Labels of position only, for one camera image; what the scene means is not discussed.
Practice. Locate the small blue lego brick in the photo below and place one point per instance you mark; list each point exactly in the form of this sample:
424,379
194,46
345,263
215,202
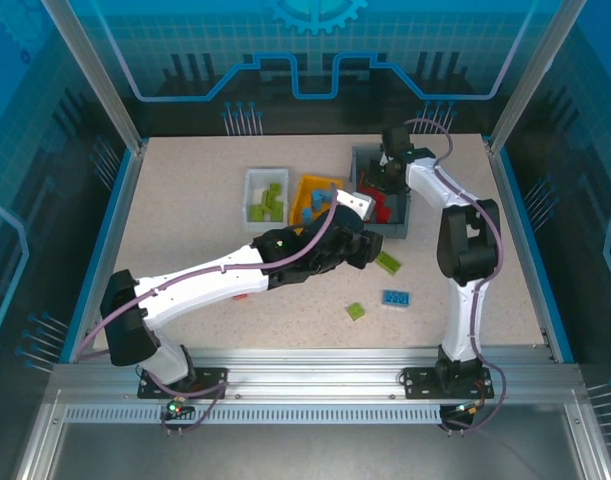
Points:
307,216

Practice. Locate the blue two-by-four lego brick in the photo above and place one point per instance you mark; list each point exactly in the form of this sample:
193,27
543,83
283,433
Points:
322,197
396,299

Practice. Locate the green two-by-four lego brick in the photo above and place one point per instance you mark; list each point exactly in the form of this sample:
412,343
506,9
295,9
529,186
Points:
268,200
388,262

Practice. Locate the green two-by-two lego brick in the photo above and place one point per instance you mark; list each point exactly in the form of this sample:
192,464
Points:
355,311
257,213

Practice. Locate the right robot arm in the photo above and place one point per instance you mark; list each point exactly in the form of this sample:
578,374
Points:
460,320

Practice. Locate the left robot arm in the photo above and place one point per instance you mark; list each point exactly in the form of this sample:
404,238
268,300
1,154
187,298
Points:
200,290

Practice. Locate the grey plastic bin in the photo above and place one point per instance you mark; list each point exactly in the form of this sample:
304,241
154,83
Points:
357,160

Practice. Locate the yellow plastic bin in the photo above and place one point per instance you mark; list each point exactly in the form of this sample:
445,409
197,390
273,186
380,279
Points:
301,192

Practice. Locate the translucent white plastic bin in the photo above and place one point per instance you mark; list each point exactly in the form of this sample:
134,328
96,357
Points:
247,190

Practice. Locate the blue table edge strip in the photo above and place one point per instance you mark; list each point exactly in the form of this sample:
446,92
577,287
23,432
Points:
540,275
86,300

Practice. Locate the small connector circuit board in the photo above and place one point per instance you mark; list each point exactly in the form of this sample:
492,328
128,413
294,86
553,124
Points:
175,409
467,409

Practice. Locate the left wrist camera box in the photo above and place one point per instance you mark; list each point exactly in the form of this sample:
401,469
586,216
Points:
357,202

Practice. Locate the wide aluminium frame rail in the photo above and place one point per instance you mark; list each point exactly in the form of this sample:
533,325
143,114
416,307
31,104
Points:
310,370

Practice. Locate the aluminium frame post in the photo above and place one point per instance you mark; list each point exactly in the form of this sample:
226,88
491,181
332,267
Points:
107,85
530,75

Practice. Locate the grey metal base plate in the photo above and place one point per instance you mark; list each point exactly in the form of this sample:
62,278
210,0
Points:
310,455

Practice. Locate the narrow aluminium frame rail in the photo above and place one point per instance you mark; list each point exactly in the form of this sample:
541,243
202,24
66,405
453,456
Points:
592,440
40,435

